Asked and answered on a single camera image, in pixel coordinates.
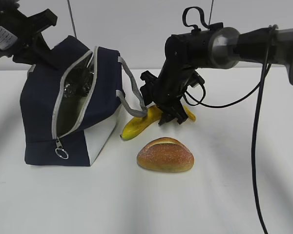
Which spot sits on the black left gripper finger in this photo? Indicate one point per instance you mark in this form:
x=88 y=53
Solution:
x=38 y=51

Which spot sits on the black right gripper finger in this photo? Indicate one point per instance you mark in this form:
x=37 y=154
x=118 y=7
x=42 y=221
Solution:
x=180 y=113
x=168 y=114

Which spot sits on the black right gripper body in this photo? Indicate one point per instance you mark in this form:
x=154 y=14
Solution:
x=184 y=53

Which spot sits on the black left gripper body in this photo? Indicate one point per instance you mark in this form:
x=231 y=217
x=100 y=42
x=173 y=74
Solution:
x=14 y=26

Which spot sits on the yellow banana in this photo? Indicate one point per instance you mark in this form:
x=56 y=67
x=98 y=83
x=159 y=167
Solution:
x=138 y=124

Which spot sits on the brown bread roll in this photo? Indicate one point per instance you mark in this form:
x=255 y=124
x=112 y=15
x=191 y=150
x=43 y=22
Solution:
x=165 y=154

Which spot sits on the navy and white lunch bag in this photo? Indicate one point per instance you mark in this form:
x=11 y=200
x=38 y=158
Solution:
x=68 y=114

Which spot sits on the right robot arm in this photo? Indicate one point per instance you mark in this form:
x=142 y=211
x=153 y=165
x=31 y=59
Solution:
x=221 y=48

